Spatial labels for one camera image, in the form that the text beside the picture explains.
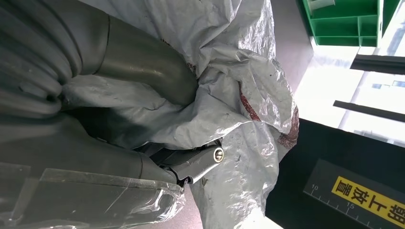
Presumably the green plastic crate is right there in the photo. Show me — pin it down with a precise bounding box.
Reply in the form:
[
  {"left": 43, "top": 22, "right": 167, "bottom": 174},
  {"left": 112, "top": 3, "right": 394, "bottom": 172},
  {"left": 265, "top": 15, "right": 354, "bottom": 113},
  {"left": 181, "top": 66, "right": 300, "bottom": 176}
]
[{"left": 297, "top": 0, "right": 401, "bottom": 47}]

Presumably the dark window frame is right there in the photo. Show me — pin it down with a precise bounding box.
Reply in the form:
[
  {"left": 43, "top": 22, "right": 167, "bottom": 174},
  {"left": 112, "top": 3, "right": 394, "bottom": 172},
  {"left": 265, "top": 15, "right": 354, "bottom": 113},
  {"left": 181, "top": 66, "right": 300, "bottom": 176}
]
[{"left": 332, "top": 53, "right": 405, "bottom": 124}]

